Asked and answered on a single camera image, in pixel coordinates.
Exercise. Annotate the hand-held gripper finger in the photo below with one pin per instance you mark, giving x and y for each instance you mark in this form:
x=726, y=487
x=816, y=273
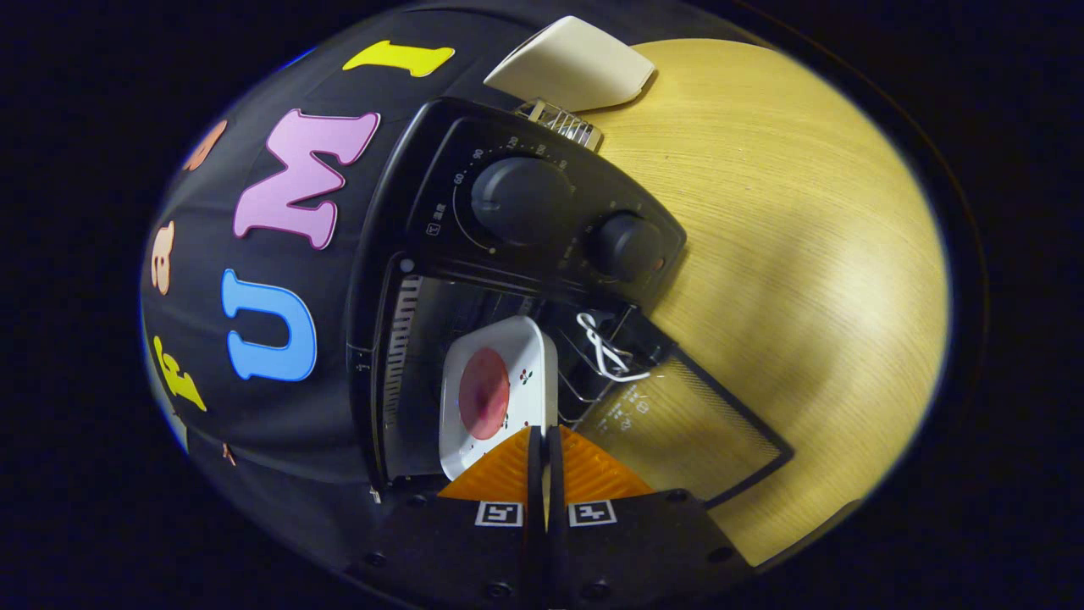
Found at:
x=533, y=508
x=555, y=517

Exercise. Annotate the pink round food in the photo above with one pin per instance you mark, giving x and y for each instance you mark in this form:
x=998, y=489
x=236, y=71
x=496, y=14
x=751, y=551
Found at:
x=484, y=394

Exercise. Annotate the white square plate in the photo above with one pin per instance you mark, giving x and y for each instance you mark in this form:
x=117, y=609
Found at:
x=529, y=347

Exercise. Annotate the black toaster oven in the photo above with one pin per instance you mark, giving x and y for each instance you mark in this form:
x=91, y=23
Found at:
x=525, y=203

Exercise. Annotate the white bread toaster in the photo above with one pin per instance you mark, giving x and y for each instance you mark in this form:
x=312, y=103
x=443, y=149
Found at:
x=567, y=68

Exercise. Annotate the black backdrop cloth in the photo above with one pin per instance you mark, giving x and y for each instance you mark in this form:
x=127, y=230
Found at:
x=279, y=424

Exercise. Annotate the pink cloth clip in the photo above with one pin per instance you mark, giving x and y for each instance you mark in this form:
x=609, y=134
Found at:
x=229, y=455

